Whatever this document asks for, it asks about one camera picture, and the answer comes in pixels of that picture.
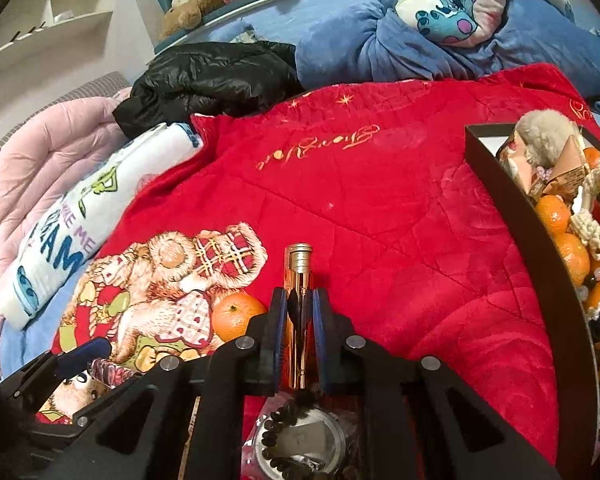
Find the gold lipstick tube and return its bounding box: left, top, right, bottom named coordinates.
left=284, top=243, right=312, bottom=390

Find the pink quilt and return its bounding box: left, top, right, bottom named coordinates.
left=0, top=87, right=131, bottom=370

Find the black storage tray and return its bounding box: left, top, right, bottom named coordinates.
left=465, top=124, right=600, bottom=479

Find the mandarin orange near bear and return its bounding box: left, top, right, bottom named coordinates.
left=211, top=292, right=266, bottom=341

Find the brown wooden bead bracelet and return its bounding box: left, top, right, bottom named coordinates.
left=260, top=389, right=361, bottom=480

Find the round compact mirror in bag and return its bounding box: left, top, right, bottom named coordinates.
left=240, top=393, right=358, bottom=479

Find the red teddy bear blanket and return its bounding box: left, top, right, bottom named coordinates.
left=53, top=64, right=600, bottom=463

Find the blue fleece blanket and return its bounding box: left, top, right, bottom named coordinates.
left=296, top=0, right=600, bottom=99

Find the beige fluffy pompom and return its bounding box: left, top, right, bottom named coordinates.
left=515, top=110, right=585, bottom=168

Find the shiny patterned foil tube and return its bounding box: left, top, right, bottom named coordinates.
left=87, top=358, right=137, bottom=389

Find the gold pyramid candy box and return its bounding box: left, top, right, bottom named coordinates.
left=528, top=134, right=590, bottom=204

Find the black puffer jacket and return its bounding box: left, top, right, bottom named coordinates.
left=112, top=41, right=303, bottom=139

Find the white wall shelf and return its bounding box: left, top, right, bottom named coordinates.
left=0, top=0, right=112, bottom=73

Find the white printed pillow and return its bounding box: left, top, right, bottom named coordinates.
left=0, top=124, right=204, bottom=330

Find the Stitch plush pillow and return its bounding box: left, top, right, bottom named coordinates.
left=394, top=0, right=577, bottom=49

